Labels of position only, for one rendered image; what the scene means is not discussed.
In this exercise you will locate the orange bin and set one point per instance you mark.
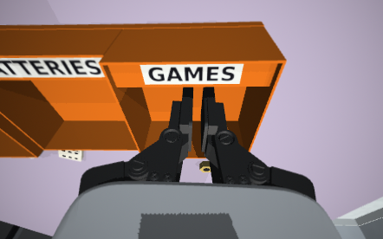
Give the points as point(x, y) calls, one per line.
point(142, 69)

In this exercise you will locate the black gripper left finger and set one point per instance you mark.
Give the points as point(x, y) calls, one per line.
point(162, 161)

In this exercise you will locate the white domino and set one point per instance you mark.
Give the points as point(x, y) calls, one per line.
point(74, 155)

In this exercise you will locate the yellow hex nut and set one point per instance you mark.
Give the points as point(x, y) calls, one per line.
point(204, 166)

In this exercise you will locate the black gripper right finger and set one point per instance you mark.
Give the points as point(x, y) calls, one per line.
point(233, 164)

